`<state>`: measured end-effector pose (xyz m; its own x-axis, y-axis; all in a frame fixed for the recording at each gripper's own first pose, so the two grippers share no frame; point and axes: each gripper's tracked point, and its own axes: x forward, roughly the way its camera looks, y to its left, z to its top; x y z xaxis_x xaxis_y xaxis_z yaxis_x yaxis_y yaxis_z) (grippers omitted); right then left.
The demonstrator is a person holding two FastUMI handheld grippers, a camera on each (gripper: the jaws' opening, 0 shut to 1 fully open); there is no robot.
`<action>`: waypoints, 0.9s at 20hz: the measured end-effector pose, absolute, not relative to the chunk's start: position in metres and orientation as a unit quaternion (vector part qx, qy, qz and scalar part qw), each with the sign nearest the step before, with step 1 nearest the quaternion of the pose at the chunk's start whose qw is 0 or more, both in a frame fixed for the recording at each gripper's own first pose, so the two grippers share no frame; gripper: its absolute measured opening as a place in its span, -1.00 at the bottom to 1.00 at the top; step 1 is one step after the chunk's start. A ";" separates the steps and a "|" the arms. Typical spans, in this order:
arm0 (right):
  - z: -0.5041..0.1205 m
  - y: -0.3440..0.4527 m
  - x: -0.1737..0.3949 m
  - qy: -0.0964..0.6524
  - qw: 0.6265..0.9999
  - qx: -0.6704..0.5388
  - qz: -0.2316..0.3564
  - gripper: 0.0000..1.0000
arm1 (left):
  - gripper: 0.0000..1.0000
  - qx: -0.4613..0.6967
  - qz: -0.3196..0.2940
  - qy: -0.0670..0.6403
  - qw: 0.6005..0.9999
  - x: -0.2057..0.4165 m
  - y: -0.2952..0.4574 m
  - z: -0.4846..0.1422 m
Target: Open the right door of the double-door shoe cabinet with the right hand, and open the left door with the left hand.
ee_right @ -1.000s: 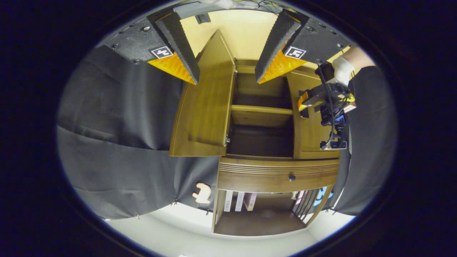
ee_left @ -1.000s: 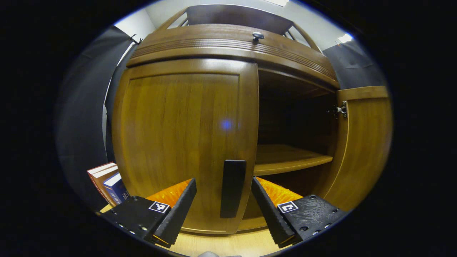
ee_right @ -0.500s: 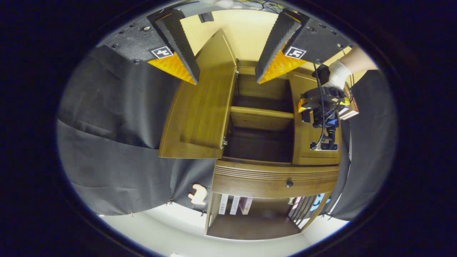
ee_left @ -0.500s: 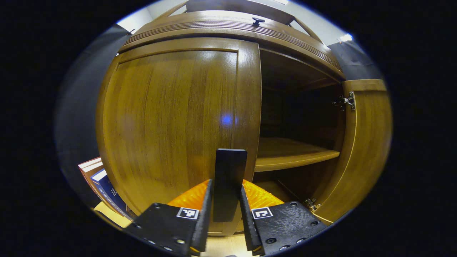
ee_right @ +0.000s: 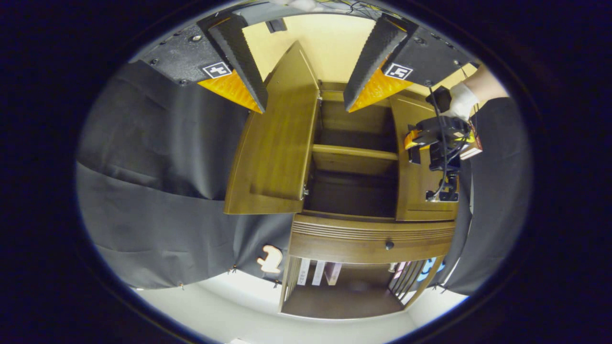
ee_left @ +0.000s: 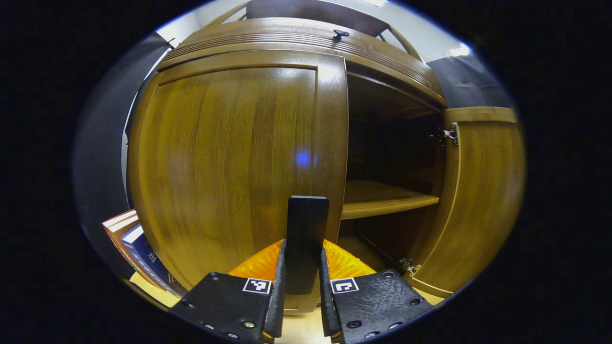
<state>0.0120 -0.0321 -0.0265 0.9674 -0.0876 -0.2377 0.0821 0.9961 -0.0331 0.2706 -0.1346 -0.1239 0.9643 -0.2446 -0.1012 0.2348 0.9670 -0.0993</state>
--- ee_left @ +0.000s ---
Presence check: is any wooden cabinet door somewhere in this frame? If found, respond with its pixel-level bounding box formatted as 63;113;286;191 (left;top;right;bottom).
128;50;349;311
406;107;526;299

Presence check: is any blue book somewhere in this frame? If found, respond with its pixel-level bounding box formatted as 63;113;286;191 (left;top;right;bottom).
121;225;188;298

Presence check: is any wooden inner cabinet shelf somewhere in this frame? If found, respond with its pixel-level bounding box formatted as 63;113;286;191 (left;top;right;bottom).
340;180;440;220

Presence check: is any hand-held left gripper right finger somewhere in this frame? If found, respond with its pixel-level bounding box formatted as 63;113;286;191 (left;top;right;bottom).
318;239;434;344

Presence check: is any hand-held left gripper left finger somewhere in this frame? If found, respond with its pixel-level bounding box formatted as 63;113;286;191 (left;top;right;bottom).
168;239;287;344

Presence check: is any red and white book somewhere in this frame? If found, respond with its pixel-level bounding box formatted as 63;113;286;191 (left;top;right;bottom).
102;209;144;273

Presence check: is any wooden double-door shoe cabinet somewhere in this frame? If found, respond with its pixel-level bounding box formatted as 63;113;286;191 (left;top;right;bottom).
127;0;450;316

